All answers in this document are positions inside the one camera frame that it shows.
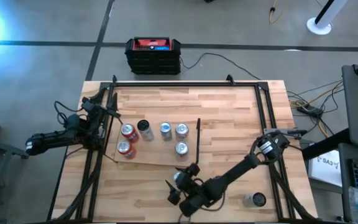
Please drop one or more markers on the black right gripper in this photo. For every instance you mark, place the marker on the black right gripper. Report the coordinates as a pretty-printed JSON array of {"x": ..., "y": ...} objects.
[{"x": 191, "y": 186}]

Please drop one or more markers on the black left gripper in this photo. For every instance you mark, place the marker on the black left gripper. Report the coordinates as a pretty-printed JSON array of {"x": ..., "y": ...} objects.
[{"x": 99, "y": 115}]

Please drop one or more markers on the blue silver Red Bull can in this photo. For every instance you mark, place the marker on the blue silver Red Bull can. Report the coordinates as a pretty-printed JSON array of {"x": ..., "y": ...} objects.
[
  {"x": 165, "y": 130},
  {"x": 177, "y": 177}
]

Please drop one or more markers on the silver Diet Coke can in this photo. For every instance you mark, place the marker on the silver Diet Coke can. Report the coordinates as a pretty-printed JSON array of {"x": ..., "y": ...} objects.
[
  {"x": 182, "y": 150},
  {"x": 182, "y": 130}
]

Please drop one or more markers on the red Fanta can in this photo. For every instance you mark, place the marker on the red Fanta can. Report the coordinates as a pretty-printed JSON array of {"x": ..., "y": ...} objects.
[
  {"x": 129, "y": 132},
  {"x": 125, "y": 148}
]

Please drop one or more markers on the white Celsius can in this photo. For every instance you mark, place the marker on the white Celsius can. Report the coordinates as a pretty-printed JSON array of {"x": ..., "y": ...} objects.
[
  {"x": 145, "y": 129},
  {"x": 254, "y": 199}
]

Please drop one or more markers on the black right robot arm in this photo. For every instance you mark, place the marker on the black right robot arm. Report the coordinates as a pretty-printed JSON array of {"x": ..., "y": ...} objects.
[{"x": 228, "y": 175}]

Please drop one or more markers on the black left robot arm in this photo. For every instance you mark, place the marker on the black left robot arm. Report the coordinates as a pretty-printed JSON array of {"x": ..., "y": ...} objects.
[{"x": 51, "y": 138}]

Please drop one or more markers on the red and black power station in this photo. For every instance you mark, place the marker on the red and black power station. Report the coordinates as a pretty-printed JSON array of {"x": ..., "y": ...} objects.
[{"x": 152, "y": 56}]

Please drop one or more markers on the white printed paper sheet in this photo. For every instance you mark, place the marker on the white printed paper sheet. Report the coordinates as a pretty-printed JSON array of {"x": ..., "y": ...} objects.
[{"x": 325, "y": 168}]

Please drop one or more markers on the black power brick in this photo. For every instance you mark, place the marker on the black power brick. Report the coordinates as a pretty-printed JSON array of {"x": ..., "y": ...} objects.
[{"x": 309, "y": 110}]

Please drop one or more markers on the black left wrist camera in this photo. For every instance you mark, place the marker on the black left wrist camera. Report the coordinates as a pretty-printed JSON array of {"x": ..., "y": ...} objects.
[{"x": 89, "y": 105}]

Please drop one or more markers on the wooden shelf with black frame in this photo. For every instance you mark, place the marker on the wooden shelf with black frame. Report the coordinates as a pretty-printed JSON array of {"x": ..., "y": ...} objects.
[{"x": 154, "y": 152}]

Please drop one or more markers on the black aluminium table frame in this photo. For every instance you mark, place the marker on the black aluminium table frame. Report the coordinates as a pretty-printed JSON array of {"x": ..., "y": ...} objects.
[{"x": 216, "y": 84}]

